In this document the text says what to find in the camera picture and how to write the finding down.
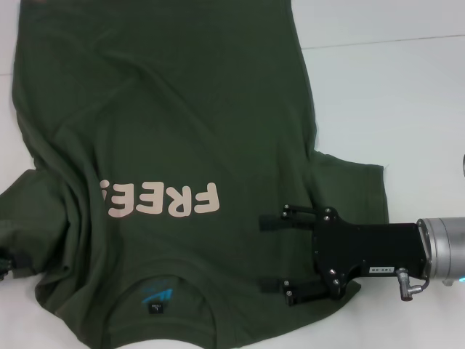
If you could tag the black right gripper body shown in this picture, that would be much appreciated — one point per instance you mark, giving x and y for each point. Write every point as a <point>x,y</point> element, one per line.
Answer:
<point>367,249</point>

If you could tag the right gripper label-side finger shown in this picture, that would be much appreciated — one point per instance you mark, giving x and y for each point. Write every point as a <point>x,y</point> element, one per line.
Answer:
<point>305,291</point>

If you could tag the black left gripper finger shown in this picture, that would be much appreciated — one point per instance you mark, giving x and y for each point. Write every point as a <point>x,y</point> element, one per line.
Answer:
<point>5,265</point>

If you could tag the right gripper camera-side finger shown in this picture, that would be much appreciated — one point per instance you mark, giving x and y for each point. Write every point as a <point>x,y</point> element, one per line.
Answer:
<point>290,219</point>

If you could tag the dark green FREE t-shirt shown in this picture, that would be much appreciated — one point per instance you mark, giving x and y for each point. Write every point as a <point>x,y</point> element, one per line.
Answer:
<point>163,127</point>

